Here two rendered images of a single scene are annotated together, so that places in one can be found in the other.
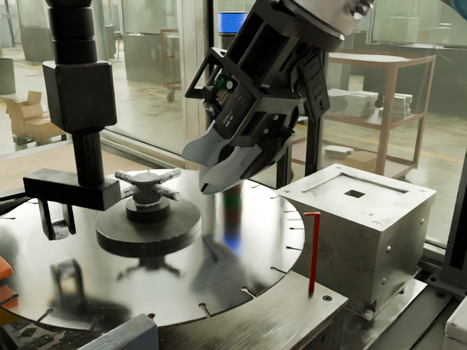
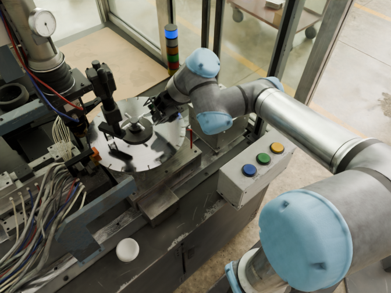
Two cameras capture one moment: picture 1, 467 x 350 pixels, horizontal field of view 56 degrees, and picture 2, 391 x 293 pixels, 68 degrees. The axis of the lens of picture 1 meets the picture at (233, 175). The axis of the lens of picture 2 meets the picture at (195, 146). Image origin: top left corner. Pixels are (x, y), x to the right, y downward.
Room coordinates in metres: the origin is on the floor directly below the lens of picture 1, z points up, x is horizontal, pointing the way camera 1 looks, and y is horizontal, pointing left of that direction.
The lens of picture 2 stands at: (-0.20, -0.16, 1.69)
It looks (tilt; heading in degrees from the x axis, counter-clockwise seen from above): 53 degrees down; 5
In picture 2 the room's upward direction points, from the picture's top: 1 degrees clockwise
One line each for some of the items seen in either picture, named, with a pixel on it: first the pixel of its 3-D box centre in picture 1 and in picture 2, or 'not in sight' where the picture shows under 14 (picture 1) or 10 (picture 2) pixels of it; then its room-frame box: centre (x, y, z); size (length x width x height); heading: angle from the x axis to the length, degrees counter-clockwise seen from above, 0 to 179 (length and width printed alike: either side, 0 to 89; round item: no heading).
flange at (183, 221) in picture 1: (148, 212); (135, 128); (0.42, 0.09, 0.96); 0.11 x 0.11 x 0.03
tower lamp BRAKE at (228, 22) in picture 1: (232, 22); (171, 31); (0.71, 0.00, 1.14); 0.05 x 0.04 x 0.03; 46
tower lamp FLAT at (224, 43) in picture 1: (232, 44); (171, 39); (0.71, 0.00, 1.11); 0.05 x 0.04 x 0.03; 46
